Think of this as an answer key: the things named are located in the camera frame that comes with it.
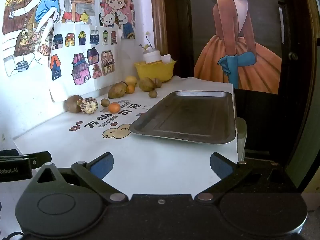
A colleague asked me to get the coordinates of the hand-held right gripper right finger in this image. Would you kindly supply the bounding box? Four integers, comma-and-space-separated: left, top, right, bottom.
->
194, 152, 295, 202

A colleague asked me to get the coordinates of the striped small melon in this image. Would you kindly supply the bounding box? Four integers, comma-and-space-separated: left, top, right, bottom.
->
80, 97, 98, 115

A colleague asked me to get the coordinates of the orange dress woman poster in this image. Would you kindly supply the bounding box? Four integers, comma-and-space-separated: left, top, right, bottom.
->
188, 0, 283, 95

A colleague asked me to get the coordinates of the round brown pear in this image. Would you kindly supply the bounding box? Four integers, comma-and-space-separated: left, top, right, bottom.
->
66, 95, 84, 113

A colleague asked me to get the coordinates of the brown wooden frame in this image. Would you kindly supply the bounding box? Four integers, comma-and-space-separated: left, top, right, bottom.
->
150, 0, 168, 55

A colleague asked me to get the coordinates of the yellow-green pear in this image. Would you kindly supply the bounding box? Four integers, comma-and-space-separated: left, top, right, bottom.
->
139, 77, 155, 92

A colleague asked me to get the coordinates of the white printed tablecloth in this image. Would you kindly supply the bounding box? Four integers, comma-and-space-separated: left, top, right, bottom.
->
12, 76, 239, 198

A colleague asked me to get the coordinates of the yellow flower twig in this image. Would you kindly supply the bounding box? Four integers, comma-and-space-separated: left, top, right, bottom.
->
139, 31, 153, 52

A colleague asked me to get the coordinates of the dark wooden frame post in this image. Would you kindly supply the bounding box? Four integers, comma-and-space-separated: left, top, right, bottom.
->
275, 0, 317, 188

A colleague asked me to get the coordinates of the metal tray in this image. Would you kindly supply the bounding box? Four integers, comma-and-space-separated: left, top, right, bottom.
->
129, 91, 237, 145

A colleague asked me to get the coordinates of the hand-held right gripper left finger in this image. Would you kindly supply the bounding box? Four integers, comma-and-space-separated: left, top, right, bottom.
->
24, 152, 128, 204

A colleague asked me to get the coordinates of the yellow plastic bowl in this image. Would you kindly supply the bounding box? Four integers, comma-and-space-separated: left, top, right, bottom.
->
134, 60, 177, 82

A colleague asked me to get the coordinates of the translucent white plastic box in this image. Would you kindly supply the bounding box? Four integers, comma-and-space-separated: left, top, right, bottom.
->
235, 117, 248, 161

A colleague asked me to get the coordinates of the yellow lemon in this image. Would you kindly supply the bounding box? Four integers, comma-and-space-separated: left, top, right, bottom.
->
124, 76, 138, 87

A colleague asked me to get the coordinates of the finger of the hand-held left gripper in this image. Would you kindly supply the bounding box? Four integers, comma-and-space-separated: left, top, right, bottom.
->
28, 151, 52, 170

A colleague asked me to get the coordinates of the coloured houses drawing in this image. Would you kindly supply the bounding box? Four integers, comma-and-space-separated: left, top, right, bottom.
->
47, 22, 123, 102

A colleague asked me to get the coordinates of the long brown pear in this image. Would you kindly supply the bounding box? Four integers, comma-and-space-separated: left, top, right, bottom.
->
108, 82, 127, 99

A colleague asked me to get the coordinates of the girl with teddy drawing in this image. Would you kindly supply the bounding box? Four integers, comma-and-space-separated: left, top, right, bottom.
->
99, 0, 136, 40

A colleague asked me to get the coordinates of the child with fan drawing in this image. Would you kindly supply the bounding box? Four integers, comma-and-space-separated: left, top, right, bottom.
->
2, 0, 98, 77

